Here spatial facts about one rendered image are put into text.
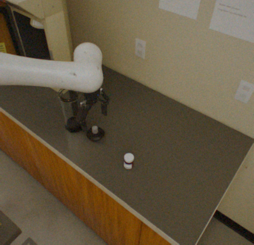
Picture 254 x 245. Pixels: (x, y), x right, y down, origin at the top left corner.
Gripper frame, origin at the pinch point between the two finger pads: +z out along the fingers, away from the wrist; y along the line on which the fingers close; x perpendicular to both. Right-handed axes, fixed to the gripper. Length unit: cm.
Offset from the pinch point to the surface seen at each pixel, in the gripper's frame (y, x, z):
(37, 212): 31, -42, 106
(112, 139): -3.8, 7.9, 11.9
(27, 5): -3, -39, -43
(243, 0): -54, 35, -49
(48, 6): -14, -39, -40
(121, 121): -16.6, 2.9, 11.9
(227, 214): -54, 74, 95
